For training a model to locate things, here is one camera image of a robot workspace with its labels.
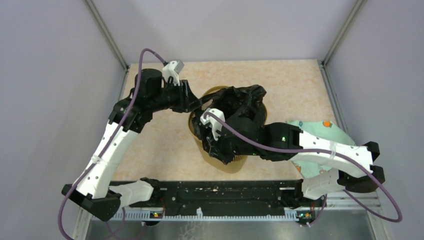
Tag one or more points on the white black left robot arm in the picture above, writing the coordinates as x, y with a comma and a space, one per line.
152, 92

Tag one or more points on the grey slotted cable duct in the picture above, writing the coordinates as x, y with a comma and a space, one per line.
148, 216

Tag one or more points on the light green patterned cloth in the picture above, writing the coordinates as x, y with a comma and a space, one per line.
322, 129

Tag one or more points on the black plastic trash bag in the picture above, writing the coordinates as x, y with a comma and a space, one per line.
241, 108

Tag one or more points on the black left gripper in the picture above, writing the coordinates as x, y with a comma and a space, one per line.
187, 101

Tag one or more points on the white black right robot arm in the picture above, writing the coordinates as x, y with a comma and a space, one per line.
352, 168

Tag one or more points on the yellow ribbed trash bin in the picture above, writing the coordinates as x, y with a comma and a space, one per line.
239, 160

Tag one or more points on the right aluminium frame post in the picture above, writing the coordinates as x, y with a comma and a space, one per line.
351, 17

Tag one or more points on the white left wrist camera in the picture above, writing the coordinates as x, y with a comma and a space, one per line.
171, 71

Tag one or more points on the left aluminium frame post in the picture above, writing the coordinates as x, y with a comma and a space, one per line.
106, 34

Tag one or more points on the aluminium frame post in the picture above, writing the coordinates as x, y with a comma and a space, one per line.
351, 17
106, 34

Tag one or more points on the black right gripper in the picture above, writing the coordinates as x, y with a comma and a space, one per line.
216, 149

